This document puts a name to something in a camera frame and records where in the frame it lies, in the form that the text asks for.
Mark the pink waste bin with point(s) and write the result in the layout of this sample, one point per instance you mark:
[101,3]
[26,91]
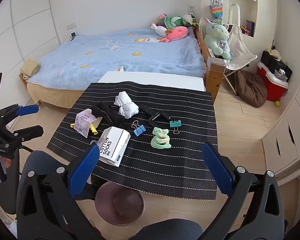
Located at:
[120,205]

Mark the pink whale plush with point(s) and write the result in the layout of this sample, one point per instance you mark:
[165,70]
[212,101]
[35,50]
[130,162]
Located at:
[176,33]

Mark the teal unicorn plush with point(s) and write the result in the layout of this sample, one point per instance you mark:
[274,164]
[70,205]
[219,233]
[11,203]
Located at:
[216,40]

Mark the teal binder clip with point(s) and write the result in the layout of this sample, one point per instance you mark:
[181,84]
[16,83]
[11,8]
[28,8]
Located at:
[175,123]

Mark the black clamp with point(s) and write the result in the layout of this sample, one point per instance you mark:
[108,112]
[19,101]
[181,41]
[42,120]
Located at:
[153,120]

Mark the blue bed blanket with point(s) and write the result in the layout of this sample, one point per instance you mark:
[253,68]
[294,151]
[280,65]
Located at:
[102,55]

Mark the white drawer cabinet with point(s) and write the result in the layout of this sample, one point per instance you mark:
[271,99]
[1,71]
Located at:
[290,135]

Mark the green frog toy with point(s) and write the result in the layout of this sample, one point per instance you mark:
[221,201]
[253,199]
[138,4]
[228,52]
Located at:
[160,142]

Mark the green striped plush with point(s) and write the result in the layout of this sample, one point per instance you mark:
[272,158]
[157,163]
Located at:
[175,21]

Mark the beige folded cloth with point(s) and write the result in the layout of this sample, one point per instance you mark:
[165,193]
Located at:
[30,67]

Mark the clear container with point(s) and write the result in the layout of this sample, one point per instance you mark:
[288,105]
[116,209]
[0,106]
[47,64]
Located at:
[281,75]

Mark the white table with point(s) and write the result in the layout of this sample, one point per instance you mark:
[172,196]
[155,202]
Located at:
[152,78]

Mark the black striped mat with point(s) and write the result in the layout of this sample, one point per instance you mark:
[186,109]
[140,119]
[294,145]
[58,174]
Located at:
[165,155]

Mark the purple plush toy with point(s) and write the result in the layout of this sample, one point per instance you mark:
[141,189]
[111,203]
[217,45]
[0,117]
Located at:
[160,20]

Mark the person's right leg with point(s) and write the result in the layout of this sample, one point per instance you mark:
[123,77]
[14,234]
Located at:
[170,230]

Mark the brown bean bag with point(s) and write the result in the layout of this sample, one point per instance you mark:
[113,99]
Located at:
[252,90]

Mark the white green plush toy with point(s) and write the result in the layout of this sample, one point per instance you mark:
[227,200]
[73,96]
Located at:
[190,18]

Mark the red cooler box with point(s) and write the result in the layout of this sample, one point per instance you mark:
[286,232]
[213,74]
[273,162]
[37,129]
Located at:
[270,87]

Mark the yellow wrapper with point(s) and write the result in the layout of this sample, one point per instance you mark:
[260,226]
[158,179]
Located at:
[93,128]

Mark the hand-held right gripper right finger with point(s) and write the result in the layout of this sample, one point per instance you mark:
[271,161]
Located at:
[217,170]

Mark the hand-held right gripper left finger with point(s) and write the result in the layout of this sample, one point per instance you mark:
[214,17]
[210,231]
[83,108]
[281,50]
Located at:
[83,170]

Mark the black bag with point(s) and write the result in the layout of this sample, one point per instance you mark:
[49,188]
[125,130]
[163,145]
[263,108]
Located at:
[270,60]

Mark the blue binder clip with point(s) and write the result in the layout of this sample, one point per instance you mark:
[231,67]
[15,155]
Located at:
[139,131]

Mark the white wall socket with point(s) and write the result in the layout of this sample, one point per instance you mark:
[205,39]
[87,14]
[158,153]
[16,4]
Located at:
[191,8]

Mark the small grey round object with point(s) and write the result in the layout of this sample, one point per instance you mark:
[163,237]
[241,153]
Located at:
[93,142]

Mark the small red toy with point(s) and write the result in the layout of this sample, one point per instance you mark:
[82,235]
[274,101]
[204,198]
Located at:
[244,29]

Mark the white sock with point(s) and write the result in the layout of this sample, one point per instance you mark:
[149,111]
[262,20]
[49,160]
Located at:
[126,108]

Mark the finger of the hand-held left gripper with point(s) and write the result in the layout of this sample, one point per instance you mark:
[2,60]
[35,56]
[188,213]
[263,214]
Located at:
[30,132]
[27,110]

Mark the white wall switch panel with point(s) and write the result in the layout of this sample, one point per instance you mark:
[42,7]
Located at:
[71,25]

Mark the small pink carton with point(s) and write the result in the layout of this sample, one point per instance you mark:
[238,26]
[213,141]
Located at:
[83,122]

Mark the cream straw hat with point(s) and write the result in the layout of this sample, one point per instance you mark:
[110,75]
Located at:
[273,52]

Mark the black sock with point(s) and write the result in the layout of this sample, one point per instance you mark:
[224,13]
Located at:
[110,116]

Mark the white cardboard box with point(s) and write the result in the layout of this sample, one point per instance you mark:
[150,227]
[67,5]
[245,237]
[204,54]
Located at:
[112,145]

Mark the beige bed base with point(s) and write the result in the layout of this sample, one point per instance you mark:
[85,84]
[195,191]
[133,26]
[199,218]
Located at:
[52,95]

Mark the wooden bed frame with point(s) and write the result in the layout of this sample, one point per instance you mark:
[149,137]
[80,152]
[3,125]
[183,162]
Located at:
[215,80]

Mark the white arched metal frame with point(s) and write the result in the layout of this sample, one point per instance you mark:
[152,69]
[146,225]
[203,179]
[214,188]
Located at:
[239,15]

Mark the purple box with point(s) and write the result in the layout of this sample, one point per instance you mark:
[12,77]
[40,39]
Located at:
[250,28]

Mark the white canvas folding chair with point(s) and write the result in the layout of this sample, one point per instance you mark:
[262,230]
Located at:
[240,52]

